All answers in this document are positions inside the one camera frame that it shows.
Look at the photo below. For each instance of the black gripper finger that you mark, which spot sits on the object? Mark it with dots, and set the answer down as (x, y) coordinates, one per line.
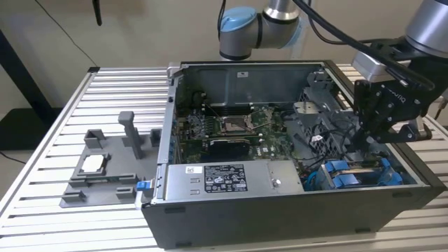
(388, 137)
(362, 105)

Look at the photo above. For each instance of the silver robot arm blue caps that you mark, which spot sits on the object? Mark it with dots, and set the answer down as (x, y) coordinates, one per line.
(272, 34)

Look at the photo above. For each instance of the green motherboard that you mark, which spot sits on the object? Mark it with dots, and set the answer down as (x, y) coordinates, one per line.
(276, 136)

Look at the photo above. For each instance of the CPU socket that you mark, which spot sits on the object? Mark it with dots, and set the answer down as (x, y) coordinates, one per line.
(232, 126)

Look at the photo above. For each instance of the black PC case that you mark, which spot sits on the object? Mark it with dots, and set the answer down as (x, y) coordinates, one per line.
(244, 223)

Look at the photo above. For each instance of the silver power supply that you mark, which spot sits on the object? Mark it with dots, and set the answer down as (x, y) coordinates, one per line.
(175, 183)

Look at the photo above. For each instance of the blue case latch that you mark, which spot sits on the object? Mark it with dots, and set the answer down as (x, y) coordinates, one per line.
(143, 186)

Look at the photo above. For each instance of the grey parts rack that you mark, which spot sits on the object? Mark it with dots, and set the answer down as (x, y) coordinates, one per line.
(115, 168)

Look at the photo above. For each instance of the silver CPU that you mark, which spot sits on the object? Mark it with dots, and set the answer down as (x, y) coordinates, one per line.
(92, 164)

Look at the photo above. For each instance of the black stand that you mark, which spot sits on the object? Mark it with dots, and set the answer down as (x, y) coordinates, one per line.
(20, 126)

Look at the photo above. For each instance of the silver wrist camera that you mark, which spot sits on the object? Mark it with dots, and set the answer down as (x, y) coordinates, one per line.
(367, 67)

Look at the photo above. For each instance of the silver metal bracket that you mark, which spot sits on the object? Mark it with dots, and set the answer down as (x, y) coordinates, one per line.
(308, 107)

